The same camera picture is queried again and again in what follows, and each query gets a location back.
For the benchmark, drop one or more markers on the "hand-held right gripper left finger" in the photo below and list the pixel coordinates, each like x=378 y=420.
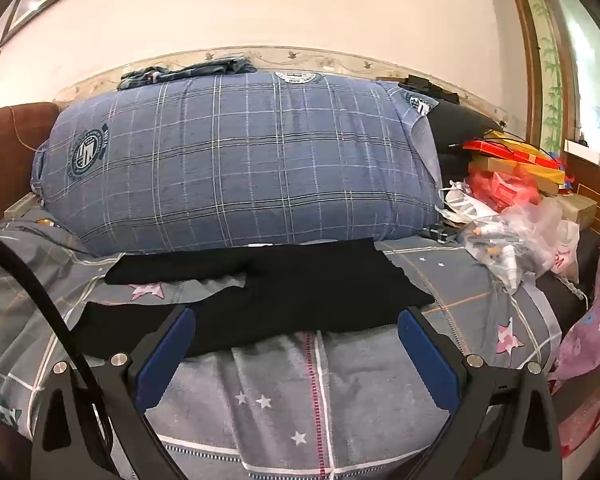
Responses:
x=162 y=360

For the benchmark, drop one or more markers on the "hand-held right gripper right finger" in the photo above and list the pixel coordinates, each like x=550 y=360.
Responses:
x=427 y=360

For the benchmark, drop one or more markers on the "black pants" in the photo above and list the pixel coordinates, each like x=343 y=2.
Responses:
x=305 y=290

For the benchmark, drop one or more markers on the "grey star-print bedsheet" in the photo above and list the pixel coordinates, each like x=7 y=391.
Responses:
x=355 y=395

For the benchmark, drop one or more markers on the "clear plastic bag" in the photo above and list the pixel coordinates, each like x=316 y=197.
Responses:
x=525 y=240

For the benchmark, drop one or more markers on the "white striped paper bag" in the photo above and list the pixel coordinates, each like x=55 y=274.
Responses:
x=467 y=205

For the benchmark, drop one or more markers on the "purple floral cloth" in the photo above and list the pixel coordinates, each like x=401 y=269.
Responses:
x=590 y=320

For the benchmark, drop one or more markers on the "red plastic bag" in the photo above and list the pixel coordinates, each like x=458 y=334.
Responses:
x=505 y=190

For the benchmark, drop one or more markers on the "long cardboard box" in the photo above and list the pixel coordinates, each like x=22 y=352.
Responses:
x=510 y=167

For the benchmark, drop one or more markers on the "blue plaid pillow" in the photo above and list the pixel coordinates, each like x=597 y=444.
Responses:
x=230 y=160

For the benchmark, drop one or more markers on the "small brown cardboard box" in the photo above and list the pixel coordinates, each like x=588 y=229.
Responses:
x=575 y=207

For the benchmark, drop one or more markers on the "red flat box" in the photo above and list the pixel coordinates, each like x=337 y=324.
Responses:
x=500 y=149

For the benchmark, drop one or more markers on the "black bag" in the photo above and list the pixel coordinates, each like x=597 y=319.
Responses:
x=455 y=125

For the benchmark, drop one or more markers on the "brown headboard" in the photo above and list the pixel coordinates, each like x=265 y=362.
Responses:
x=10 y=160

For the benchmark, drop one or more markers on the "black flat box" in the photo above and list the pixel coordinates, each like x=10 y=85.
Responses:
x=430 y=87

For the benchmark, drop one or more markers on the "dark blue crumpled cloth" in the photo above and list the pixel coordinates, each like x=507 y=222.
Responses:
x=180 y=74

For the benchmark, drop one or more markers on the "wooden window frame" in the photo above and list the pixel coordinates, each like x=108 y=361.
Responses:
x=532 y=35

